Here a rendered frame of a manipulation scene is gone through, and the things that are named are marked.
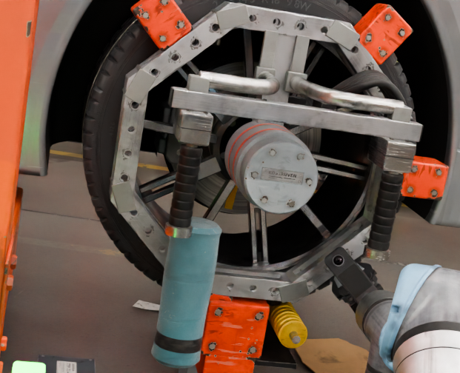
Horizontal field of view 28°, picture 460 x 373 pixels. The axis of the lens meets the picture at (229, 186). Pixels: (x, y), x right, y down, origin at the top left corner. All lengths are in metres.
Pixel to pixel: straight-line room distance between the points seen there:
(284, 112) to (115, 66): 0.38
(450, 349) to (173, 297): 0.73
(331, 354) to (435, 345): 2.16
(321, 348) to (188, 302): 1.57
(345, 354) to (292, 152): 1.69
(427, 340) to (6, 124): 0.59
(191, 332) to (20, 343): 1.31
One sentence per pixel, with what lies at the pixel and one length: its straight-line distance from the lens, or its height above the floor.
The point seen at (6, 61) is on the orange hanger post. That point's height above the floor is 1.01.
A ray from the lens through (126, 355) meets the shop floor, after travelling 2.90.
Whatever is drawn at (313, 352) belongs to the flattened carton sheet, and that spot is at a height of 0.02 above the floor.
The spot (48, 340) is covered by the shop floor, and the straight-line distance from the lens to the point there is 2.94.
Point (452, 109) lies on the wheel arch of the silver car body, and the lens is 1.91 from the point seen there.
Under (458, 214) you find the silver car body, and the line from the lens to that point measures 1.96.
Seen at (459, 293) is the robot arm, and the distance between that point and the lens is 1.06.
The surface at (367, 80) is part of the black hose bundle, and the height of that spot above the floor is 1.03.
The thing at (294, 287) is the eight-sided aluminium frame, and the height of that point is 0.61.
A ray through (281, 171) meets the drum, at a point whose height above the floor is 0.86.
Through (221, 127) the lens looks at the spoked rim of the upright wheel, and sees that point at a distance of 1.80.
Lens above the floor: 1.16
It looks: 12 degrees down
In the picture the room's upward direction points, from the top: 10 degrees clockwise
